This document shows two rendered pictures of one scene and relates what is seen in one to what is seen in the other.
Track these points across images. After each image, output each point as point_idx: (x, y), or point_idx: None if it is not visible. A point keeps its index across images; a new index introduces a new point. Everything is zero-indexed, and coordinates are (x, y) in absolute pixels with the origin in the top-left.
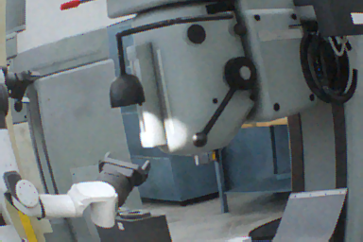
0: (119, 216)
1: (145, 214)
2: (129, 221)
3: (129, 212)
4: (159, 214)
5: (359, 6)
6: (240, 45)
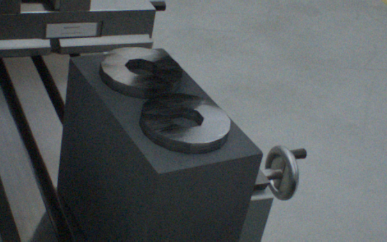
0: (181, 90)
1: (120, 49)
2: (164, 49)
3: (151, 75)
4: (80, 66)
5: None
6: None
